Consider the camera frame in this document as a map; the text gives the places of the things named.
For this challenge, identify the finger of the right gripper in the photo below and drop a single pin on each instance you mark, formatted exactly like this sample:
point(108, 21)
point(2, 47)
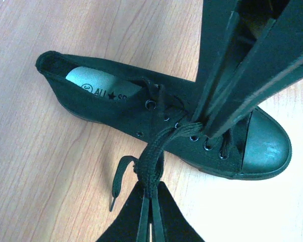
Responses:
point(218, 29)
point(268, 68)

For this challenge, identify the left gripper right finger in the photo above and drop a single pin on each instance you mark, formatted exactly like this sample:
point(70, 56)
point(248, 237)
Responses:
point(168, 222)

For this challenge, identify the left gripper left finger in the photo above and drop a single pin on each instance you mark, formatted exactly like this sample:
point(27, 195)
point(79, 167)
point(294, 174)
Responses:
point(132, 222)

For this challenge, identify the black sneaker with laces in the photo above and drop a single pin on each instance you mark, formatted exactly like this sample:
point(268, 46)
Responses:
point(151, 106)

